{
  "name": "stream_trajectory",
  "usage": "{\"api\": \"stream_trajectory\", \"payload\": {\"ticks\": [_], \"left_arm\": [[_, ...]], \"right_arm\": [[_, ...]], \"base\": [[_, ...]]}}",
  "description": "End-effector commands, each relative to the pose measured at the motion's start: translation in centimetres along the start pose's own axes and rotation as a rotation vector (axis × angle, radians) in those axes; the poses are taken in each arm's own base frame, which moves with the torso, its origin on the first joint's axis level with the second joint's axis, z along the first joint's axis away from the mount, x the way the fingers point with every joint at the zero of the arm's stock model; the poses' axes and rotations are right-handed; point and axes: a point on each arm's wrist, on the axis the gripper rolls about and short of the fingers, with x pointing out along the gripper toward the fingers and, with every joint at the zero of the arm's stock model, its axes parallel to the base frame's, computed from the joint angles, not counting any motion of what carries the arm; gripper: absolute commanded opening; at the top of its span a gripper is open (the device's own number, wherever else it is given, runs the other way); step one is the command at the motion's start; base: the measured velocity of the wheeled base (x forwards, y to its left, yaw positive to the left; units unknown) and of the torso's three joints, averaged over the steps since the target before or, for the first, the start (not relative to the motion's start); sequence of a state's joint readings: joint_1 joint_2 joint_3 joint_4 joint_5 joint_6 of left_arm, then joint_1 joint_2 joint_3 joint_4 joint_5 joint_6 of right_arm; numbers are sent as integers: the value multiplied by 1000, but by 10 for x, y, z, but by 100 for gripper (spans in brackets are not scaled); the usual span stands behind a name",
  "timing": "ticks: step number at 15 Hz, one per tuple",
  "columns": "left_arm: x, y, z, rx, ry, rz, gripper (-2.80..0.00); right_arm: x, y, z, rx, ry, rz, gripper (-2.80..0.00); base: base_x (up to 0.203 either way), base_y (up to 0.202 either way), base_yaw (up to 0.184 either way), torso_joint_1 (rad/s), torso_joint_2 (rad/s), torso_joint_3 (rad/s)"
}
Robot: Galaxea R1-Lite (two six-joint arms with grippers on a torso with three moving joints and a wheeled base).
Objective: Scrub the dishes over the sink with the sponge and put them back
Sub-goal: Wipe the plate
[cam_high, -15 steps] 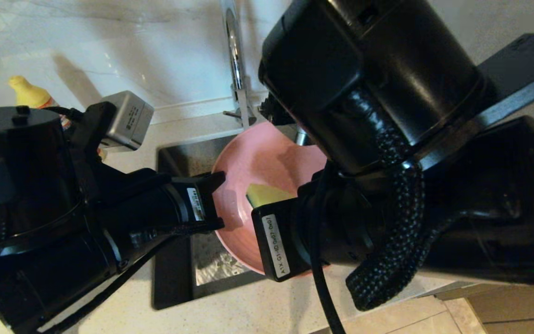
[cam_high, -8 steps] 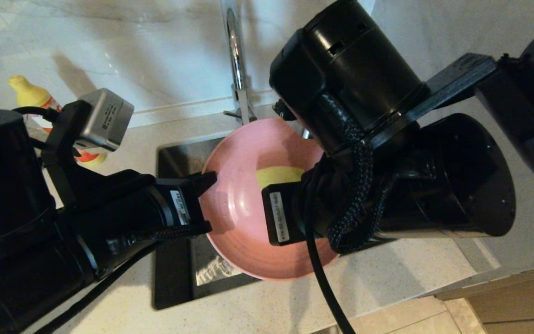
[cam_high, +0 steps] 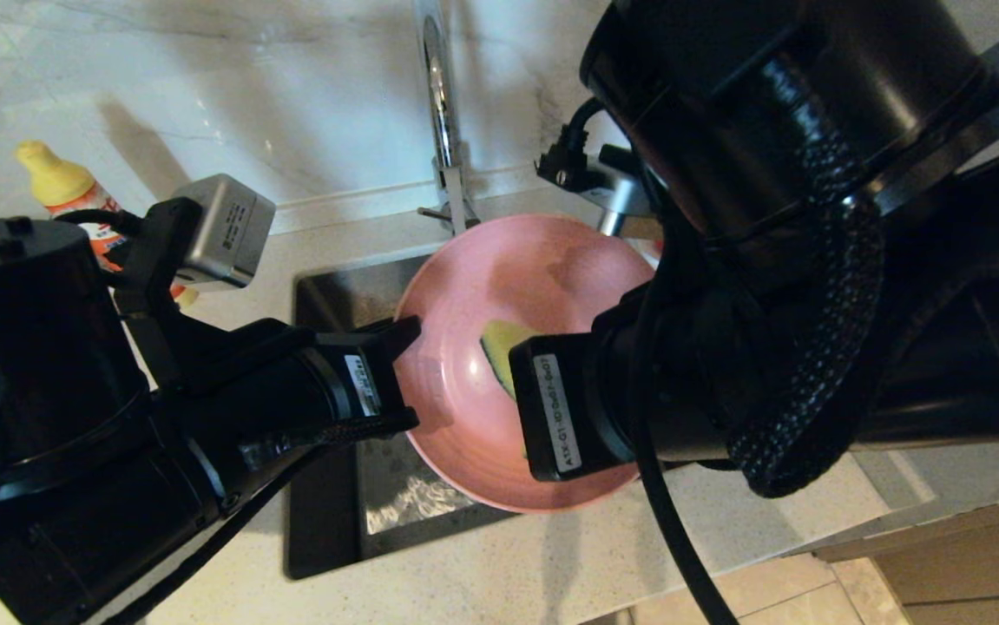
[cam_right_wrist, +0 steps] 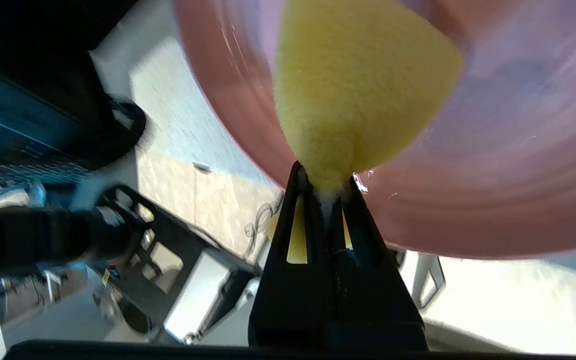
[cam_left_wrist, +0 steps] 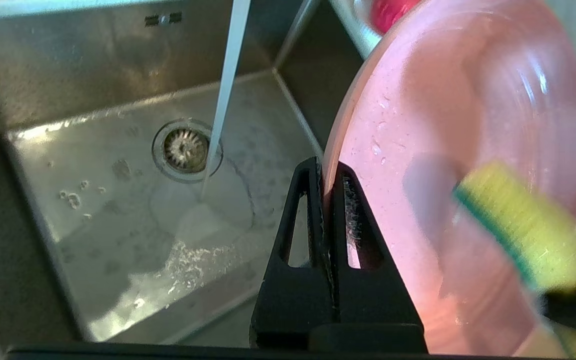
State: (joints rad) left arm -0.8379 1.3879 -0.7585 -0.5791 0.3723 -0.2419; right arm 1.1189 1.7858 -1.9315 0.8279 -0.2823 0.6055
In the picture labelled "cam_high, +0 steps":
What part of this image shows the yellow fish-shaped sponge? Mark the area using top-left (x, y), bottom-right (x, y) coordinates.
top-left (478, 319), bottom-right (545, 400)

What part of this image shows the pink round plate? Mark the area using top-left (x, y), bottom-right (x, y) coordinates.
top-left (393, 214), bottom-right (667, 514)

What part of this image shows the orange dish soap bottle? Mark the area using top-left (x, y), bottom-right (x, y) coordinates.
top-left (16, 141), bottom-right (201, 310)

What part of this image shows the stainless steel sink basin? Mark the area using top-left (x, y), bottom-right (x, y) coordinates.
top-left (285, 252), bottom-right (522, 581)

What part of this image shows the running tap water stream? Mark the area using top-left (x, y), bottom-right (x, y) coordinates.
top-left (447, 167), bottom-right (476, 234)

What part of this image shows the chrome kitchen faucet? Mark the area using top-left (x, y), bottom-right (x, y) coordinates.
top-left (412, 0), bottom-right (483, 235)

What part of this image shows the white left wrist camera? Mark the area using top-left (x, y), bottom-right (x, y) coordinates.
top-left (171, 174), bottom-right (278, 292)

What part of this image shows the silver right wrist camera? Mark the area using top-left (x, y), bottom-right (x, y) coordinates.
top-left (536, 143), bottom-right (667, 240)

